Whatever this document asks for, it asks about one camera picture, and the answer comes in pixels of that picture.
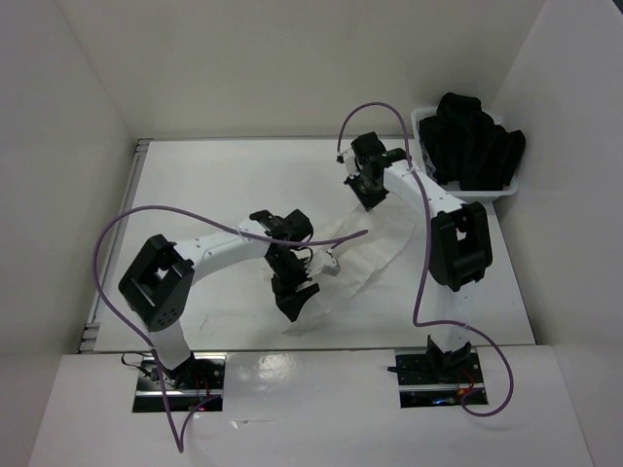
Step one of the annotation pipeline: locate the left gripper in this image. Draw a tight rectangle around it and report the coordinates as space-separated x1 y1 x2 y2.
265 250 319 322

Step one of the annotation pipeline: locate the white pleated skirt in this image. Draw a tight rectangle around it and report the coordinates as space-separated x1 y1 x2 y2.
284 197 417 336

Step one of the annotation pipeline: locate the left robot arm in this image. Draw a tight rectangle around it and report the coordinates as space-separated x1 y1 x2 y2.
118 209 320 389

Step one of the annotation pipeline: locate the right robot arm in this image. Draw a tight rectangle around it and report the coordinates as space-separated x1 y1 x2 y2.
337 132 493 382

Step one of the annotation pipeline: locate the white plastic basket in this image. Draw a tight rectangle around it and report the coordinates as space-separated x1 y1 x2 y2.
411 107 519 204

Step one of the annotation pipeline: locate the black skirt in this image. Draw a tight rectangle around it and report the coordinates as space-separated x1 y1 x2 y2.
418 92 527 191

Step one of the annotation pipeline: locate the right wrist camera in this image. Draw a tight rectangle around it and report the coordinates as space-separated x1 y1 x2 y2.
336 148 360 177

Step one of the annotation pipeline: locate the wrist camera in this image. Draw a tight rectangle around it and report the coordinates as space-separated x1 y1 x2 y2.
336 148 360 177
308 250 341 277

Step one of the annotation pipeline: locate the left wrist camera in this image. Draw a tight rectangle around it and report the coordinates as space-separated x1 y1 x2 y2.
308 250 341 277

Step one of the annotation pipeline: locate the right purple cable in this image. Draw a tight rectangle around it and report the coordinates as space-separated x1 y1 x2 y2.
337 101 514 418

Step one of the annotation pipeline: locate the purple cable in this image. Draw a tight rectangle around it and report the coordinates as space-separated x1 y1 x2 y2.
337 101 514 418
92 205 370 453

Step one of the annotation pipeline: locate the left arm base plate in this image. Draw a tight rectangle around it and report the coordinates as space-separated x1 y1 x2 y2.
122 353 226 413

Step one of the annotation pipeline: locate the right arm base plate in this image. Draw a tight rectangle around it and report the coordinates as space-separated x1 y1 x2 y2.
386 349 489 409

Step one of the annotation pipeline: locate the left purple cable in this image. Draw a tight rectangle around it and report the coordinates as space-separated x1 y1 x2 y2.
92 205 370 453

